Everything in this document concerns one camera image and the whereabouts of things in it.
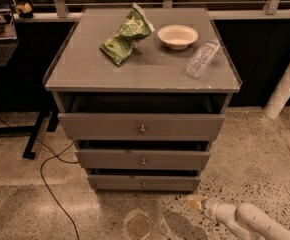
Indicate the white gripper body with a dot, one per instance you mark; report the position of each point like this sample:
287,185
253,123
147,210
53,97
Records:
212,208

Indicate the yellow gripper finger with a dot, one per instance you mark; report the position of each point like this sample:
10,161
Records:
196,202

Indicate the grey bottom drawer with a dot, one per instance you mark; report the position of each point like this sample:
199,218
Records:
144,183

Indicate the grey drawer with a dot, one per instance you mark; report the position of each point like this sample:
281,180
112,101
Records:
141,127
142,159
144,183

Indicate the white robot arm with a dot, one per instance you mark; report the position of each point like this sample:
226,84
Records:
245,221

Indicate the grey drawer cabinet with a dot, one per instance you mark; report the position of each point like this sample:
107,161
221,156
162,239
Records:
150,81

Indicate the grey middle drawer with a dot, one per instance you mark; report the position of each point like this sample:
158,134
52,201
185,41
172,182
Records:
142,159

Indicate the grey top drawer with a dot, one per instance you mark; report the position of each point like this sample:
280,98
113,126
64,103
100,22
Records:
141,127

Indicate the round floor drain cover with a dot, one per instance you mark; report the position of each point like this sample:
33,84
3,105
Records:
137,226

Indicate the clear plastic water bottle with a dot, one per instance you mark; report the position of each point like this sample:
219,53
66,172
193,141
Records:
202,59

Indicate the white diagonal pipe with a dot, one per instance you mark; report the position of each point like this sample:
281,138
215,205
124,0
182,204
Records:
279,97

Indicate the white bowl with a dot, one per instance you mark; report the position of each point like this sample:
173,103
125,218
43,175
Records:
177,37

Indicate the green chip bag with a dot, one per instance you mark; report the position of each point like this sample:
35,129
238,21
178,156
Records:
134,28

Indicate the black desk frame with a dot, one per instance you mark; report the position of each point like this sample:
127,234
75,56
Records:
26,124

